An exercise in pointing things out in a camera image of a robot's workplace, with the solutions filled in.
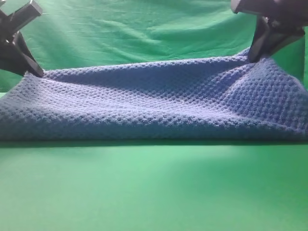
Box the green backdrop cloth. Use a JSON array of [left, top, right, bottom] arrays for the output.
[[0, 0, 308, 96]]

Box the blue waffle-weave towel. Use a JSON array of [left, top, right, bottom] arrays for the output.
[[0, 50, 308, 141]]

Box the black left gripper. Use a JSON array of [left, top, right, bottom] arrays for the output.
[[231, 0, 308, 62]]

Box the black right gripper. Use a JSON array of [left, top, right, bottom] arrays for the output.
[[0, 0, 44, 77]]

